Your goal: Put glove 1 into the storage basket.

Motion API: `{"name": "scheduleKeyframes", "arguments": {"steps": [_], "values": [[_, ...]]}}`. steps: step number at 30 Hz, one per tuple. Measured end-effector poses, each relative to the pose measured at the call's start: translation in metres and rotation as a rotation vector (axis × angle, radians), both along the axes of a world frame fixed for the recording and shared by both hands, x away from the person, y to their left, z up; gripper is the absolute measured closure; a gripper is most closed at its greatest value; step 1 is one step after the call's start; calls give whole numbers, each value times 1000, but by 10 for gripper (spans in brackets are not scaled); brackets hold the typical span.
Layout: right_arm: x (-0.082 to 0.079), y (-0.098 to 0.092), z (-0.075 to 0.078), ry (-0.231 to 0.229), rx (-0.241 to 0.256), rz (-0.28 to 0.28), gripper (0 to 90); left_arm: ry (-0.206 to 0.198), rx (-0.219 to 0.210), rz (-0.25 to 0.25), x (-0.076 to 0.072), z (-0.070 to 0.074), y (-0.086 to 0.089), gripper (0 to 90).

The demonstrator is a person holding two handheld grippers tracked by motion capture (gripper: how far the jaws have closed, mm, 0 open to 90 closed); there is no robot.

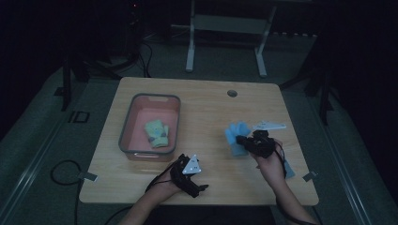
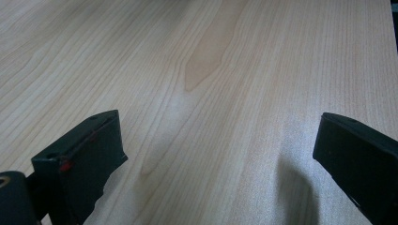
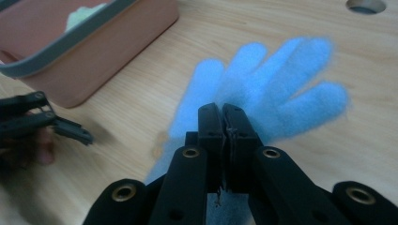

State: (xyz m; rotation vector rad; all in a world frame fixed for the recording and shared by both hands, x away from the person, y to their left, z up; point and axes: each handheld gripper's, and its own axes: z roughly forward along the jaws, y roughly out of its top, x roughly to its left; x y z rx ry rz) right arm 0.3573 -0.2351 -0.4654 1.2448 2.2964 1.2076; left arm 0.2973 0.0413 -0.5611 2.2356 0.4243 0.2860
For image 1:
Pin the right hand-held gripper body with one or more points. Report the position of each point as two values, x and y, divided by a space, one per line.
263 145

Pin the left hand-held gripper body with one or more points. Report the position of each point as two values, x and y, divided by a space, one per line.
185 176

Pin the plain blue knit glove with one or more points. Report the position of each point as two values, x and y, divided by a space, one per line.
236 132

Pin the green knit glove with buttons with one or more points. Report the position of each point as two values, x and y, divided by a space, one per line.
157 133

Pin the blue knit glove with buttons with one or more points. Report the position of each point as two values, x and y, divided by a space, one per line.
289 172

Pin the pink bin with grey rim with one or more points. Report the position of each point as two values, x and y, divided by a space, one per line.
151 128

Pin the person's left hand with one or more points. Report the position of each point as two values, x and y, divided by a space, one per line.
169 186

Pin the person's right hand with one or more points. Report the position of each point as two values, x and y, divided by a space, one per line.
270 170

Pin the person's dark clothing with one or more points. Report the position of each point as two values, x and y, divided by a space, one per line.
216 216

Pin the grey tape tag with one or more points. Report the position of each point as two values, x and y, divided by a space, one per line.
88 176
310 176

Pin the black tripod stand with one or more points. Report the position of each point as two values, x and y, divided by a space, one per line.
317 90
73 75

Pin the white metal desk frame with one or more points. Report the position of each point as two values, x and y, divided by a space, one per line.
230 25

